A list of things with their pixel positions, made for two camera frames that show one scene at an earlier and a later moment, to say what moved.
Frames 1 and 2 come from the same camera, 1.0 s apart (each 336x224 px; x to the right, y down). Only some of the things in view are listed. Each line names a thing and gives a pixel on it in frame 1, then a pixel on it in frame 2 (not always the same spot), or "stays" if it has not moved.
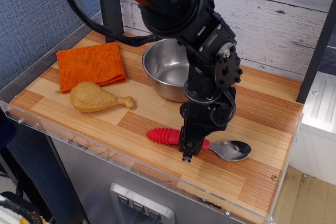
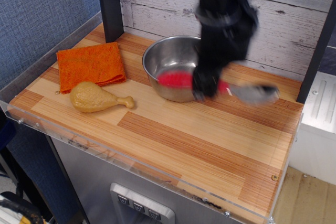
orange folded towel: x=100 y=64 stays
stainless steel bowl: x=166 y=63 stays
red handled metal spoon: x=228 y=150 to x=248 y=93
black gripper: x=203 y=119 to x=219 y=46
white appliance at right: x=313 y=152 stays
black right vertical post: x=328 y=31 stays
